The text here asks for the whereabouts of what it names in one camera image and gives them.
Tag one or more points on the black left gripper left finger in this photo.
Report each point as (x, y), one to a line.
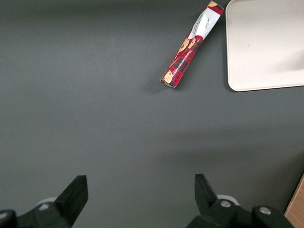
(69, 199)

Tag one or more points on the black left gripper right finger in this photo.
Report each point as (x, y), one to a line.
(206, 197)

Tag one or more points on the red tartan cookie box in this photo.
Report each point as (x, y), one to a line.
(187, 51)

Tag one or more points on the cream plastic tray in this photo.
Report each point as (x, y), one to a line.
(263, 45)

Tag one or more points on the light wooden board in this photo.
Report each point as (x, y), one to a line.
(297, 209)

